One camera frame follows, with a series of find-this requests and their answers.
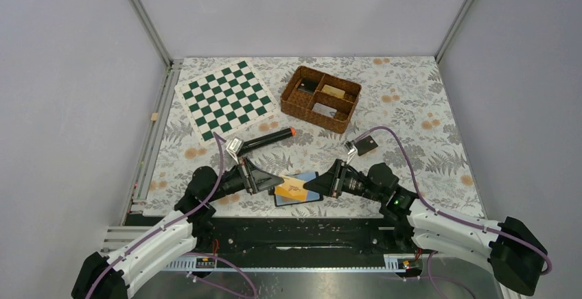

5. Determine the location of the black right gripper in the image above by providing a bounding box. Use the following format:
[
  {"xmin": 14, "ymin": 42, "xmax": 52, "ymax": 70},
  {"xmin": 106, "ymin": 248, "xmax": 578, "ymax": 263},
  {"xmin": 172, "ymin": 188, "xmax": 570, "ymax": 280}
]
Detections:
[{"xmin": 303, "ymin": 158, "xmax": 385, "ymax": 202}]

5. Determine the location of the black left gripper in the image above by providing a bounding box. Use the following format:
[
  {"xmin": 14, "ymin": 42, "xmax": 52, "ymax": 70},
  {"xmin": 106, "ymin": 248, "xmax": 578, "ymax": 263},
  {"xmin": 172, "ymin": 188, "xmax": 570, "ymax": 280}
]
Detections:
[{"xmin": 207, "ymin": 156, "xmax": 284, "ymax": 202}]

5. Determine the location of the black VIP card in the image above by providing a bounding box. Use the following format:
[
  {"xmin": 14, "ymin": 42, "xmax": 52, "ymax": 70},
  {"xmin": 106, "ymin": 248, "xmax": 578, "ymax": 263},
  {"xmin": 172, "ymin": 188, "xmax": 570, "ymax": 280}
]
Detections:
[{"xmin": 354, "ymin": 135, "xmax": 378, "ymax": 156}]

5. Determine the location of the gold VIP card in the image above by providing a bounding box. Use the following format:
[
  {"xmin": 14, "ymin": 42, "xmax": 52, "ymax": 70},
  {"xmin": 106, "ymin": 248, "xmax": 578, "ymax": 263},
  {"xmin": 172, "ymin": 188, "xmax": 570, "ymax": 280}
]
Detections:
[{"xmin": 275, "ymin": 176, "xmax": 308, "ymax": 201}]

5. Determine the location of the black leather card holder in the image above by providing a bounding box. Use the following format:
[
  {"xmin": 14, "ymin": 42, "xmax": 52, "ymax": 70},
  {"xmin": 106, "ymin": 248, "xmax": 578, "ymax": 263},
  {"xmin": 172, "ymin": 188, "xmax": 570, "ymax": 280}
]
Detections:
[{"xmin": 272, "ymin": 171, "xmax": 323, "ymax": 207}]

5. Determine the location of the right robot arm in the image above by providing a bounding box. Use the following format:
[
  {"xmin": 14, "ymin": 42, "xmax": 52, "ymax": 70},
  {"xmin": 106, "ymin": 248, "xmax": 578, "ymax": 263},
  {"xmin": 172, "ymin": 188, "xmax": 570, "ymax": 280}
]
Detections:
[{"xmin": 303, "ymin": 160, "xmax": 547, "ymax": 296}]

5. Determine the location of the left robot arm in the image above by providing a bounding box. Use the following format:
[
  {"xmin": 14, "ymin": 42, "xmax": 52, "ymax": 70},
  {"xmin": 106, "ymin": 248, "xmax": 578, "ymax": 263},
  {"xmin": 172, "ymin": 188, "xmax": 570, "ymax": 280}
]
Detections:
[{"xmin": 71, "ymin": 157, "xmax": 284, "ymax": 298}]

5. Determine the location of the white card in basket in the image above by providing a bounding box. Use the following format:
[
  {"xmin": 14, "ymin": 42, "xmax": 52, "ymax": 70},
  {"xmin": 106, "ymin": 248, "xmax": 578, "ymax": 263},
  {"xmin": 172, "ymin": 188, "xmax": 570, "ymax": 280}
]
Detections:
[{"xmin": 312, "ymin": 103, "xmax": 337, "ymax": 118}]

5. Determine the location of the tan card in basket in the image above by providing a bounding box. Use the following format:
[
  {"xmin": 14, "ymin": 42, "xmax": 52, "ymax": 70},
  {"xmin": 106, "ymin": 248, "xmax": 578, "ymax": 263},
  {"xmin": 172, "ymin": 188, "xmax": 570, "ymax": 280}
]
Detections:
[{"xmin": 321, "ymin": 84, "xmax": 345, "ymax": 99}]

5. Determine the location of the black flashlight orange tip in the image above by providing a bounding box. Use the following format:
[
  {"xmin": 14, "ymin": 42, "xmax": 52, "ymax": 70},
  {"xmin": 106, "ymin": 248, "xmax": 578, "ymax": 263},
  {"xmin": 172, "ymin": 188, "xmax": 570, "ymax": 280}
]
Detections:
[{"xmin": 237, "ymin": 127, "xmax": 295, "ymax": 156}]

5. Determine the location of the green white chessboard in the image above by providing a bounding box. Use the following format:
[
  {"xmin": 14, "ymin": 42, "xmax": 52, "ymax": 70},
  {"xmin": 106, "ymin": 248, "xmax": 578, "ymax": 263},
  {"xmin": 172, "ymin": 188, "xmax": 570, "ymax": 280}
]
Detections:
[{"xmin": 174, "ymin": 59, "xmax": 279, "ymax": 147}]

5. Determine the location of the brown wicker divided basket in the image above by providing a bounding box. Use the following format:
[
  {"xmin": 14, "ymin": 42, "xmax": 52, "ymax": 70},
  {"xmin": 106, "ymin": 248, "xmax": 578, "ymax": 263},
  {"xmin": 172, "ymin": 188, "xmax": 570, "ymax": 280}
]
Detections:
[{"xmin": 280, "ymin": 66, "xmax": 362, "ymax": 134}]

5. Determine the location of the floral table mat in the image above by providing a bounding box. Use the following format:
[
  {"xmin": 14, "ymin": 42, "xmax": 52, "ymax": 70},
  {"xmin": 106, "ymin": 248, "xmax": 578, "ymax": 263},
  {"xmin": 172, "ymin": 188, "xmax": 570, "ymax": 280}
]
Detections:
[{"xmin": 139, "ymin": 56, "xmax": 485, "ymax": 217}]

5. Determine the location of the black item in basket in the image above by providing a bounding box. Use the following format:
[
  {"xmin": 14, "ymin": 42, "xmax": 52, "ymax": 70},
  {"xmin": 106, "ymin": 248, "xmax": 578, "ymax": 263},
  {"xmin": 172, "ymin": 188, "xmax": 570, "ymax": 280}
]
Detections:
[{"xmin": 297, "ymin": 77, "xmax": 319, "ymax": 95}]

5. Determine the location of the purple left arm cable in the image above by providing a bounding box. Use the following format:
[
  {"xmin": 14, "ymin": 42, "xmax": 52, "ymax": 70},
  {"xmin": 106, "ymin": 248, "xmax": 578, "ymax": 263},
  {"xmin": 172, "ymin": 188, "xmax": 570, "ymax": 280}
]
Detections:
[{"xmin": 84, "ymin": 132, "xmax": 260, "ymax": 299}]

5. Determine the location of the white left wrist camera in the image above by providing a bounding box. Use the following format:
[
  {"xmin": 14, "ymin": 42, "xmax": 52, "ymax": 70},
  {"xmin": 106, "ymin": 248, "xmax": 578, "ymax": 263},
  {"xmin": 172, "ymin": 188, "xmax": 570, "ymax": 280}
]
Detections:
[{"xmin": 226, "ymin": 137, "xmax": 244, "ymax": 160}]

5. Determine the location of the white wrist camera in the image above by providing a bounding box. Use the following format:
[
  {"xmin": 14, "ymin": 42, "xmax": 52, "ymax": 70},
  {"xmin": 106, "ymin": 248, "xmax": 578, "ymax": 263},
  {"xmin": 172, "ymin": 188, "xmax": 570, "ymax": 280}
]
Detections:
[
  {"xmin": 345, "ymin": 141, "xmax": 359, "ymax": 165},
  {"xmin": 226, "ymin": 137, "xmax": 244, "ymax": 160}
]

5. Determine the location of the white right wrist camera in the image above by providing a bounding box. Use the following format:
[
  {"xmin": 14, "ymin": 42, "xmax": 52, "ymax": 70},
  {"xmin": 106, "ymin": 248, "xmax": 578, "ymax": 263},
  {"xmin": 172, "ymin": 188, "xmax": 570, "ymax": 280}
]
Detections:
[{"xmin": 345, "ymin": 141, "xmax": 359, "ymax": 165}]

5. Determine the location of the aluminium slotted rail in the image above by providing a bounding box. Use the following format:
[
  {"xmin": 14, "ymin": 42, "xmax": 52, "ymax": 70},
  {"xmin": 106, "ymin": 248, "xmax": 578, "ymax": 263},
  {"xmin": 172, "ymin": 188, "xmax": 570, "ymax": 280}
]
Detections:
[{"xmin": 100, "ymin": 226, "xmax": 422, "ymax": 274}]

